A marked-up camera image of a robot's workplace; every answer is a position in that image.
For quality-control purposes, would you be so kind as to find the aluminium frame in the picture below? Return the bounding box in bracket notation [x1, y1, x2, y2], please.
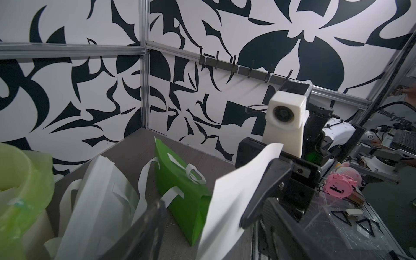
[0, 0, 416, 131]

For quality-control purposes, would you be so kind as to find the pink toy outside cell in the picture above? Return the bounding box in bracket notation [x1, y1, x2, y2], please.
[323, 162, 364, 199]

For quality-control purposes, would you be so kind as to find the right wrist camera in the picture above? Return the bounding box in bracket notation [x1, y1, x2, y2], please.
[262, 81, 312, 158]

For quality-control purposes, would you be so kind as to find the green paper bag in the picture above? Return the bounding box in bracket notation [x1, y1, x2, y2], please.
[154, 138, 212, 246]

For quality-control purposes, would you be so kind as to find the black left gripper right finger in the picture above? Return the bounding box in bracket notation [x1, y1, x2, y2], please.
[262, 198, 328, 260]

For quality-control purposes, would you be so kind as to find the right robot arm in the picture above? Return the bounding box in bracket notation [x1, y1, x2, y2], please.
[240, 104, 365, 229]

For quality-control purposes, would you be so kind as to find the wall hook rail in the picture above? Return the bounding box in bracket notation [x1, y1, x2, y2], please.
[199, 46, 313, 97]

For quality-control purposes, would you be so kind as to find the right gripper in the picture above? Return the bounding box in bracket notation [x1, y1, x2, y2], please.
[235, 138, 321, 229]

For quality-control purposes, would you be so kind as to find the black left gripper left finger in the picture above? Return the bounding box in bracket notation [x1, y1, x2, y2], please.
[100, 200, 167, 260]

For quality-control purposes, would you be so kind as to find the white bin with green liner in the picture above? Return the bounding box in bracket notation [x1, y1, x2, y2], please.
[1, 143, 55, 260]

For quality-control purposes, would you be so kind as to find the white paper bag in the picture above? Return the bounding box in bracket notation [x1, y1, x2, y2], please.
[44, 156, 159, 260]

